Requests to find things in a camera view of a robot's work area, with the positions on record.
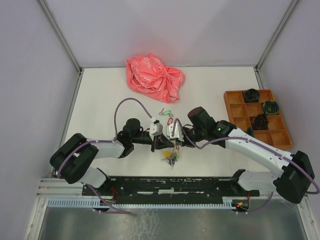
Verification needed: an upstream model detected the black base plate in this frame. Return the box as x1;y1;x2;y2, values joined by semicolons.
96;176;260;205

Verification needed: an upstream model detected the black coiled item top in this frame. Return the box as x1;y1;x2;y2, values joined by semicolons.
242;88;260;103

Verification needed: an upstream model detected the red tag key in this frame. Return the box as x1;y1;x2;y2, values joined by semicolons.
167;113;174;126

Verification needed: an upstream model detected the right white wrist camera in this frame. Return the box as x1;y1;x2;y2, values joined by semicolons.
165;123;183;140

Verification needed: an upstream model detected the green black coiled item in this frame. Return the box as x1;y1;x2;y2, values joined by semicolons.
262;100;280;116

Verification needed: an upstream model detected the large metal keyring with keys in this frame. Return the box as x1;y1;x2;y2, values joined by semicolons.
160;145;180;170

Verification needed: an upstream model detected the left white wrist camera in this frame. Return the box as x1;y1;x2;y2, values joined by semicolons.
149;116;163;138

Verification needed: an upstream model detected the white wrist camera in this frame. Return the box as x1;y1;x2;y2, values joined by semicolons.
165;123;183;140
149;116;163;138

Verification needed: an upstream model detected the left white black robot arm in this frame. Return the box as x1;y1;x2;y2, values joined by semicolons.
49;118;174;195

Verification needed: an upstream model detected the wooden compartment tray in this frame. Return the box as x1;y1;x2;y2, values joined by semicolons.
223;88;293;150

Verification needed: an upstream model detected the black coiled item lower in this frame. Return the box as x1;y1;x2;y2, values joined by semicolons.
246;113;269;137

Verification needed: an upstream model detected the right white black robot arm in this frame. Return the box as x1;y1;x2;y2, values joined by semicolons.
166;106;320;204

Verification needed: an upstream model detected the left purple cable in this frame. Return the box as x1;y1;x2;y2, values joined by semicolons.
56;97;155;216

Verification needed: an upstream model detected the green tag key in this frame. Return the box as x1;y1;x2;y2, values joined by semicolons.
158;108;172;116

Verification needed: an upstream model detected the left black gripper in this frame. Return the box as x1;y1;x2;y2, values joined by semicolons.
131;130;174;152

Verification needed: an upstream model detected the crumpled pink cloth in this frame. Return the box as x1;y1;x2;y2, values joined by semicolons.
125;53;186;104

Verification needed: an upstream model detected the white slotted cable duct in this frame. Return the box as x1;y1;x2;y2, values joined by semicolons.
47;197;240;208

